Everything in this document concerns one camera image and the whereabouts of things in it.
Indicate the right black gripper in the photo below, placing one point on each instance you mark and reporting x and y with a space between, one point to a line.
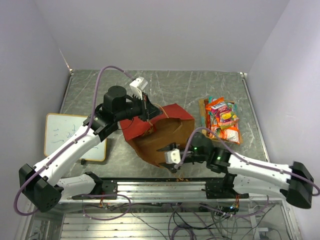
173 145

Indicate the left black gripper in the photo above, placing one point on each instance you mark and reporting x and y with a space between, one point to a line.
149 110

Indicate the red brown paper bag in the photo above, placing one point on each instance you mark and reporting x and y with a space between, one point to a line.
175 125

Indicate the brown snack pouch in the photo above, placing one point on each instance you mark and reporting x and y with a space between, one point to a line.
206 117

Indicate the colourful small snack packets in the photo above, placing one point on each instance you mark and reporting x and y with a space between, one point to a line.
225 119

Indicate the small orange snack packet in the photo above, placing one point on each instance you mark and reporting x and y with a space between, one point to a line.
231 134

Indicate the teal Fox's candy bag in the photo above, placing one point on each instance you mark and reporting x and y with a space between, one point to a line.
232 106

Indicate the yellow M&M's candy pack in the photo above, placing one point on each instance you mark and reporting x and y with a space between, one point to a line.
150 130

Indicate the orange Fox's candy bag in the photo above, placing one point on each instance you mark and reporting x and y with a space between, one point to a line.
217 106

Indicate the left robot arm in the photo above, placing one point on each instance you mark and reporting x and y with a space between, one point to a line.
39 183

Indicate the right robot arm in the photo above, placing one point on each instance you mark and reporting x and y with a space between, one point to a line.
243 175

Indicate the small whiteboard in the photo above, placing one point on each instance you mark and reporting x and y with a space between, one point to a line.
61 127

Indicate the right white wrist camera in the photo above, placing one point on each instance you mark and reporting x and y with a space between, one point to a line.
173 156

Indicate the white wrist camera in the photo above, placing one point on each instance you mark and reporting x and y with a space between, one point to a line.
137 87
173 156

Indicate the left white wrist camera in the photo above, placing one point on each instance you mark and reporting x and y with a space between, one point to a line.
137 87

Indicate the aluminium extrusion rail frame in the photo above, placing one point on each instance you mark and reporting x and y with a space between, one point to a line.
138 190

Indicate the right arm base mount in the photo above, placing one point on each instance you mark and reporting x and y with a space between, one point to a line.
222 188

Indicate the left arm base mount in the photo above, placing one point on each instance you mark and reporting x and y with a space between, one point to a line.
106 189

